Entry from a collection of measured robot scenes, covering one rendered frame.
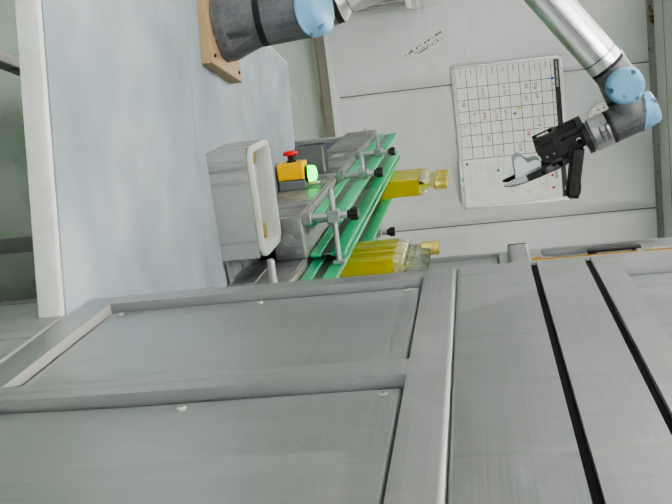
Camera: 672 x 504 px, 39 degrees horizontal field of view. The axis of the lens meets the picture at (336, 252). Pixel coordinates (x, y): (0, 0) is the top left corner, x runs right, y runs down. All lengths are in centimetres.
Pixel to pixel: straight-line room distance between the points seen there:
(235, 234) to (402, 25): 619
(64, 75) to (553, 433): 85
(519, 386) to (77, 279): 67
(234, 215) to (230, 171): 9
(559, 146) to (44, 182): 123
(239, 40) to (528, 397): 135
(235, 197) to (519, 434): 125
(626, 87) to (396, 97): 611
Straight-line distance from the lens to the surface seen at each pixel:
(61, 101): 129
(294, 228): 205
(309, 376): 86
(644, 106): 213
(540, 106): 800
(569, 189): 215
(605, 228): 822
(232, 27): 196
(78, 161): 131
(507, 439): 69
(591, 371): 81
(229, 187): 187
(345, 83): 804
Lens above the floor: 128
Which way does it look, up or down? 9 degrees down
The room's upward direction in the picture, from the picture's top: 85 degrees clockwise
